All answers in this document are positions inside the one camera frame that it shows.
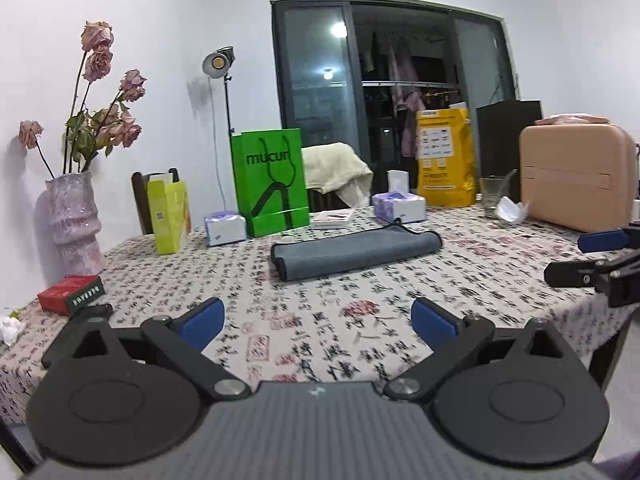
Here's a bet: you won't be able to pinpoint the grey microfibre towel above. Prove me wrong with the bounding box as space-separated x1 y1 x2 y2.
270 223 442 282

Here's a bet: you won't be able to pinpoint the pink suitcase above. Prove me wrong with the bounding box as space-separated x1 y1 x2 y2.
520 122 638 232

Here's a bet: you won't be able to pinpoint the crumpled white tissue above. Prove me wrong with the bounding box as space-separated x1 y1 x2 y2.
495 196 529 226

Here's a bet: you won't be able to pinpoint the red and green box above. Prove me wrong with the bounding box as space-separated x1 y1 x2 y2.
37 275 105 318

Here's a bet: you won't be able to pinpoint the clear drinking glass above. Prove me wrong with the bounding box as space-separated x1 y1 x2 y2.
480 169 518 219

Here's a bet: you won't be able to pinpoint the crumpled tissue table edge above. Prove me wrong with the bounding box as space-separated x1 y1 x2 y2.
0 310 26 347

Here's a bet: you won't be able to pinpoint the black paper bag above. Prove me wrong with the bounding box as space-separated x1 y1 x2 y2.
476 100 542 203

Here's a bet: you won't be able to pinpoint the yellow printed paper bag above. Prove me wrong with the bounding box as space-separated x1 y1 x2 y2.
416 107 476 208

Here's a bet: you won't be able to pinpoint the calligraphy print tablecloth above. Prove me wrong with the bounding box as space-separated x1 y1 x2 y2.
0 201 640 428

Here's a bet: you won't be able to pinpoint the purple tissue pack right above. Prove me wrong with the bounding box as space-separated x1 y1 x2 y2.
372 170 426 224

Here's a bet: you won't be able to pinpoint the purple tissue pack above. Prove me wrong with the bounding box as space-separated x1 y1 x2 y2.
204 211 247 247
372 170 426 224

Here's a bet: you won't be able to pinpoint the pink speckled vase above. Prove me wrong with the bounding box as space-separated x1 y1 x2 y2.
46 172 105 275

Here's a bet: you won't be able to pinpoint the purple tissue pack left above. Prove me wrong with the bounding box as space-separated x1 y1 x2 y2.
204 211 247 247

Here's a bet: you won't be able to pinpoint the yellow-green paper bag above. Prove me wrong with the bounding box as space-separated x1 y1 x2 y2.
146 171 191 255

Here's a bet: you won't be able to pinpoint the dark wooden chair left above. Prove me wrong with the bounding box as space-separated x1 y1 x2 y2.
131 168 184 235

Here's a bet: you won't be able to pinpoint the pink hanging jacket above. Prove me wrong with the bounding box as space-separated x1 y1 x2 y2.
395 90 425 158

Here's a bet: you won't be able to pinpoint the white product box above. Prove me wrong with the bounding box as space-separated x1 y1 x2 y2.
309 208 356 230

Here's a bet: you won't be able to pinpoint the cream garment on chair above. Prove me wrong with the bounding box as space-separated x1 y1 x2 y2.
302 142 373 208

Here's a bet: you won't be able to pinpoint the dark chair behind table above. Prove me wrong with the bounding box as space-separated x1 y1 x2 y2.
307 188 348 212

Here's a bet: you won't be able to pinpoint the dried pink roses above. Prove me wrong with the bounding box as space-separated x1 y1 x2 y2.
17 20 148 181

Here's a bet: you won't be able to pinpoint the green mucun paper bag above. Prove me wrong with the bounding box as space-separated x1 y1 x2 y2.
231 129 309 237

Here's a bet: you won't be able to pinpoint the black sliding glass door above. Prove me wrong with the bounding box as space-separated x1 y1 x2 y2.
271 0 516 192

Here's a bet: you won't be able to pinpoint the studio light on stand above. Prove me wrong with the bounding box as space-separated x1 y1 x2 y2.
200 45 238 137

